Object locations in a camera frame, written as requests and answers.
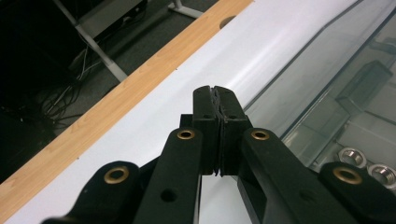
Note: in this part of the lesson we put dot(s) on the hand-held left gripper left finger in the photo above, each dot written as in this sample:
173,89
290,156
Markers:
205,124

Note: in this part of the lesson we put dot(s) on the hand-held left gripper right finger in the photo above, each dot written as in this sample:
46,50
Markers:
232,124

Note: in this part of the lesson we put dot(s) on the grey transparent compartment box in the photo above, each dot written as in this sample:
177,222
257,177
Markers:
327,62

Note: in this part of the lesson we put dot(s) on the wooden table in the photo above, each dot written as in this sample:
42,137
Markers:
109,105

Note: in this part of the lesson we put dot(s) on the white desk frame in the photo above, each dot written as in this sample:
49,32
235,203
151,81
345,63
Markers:
102,56

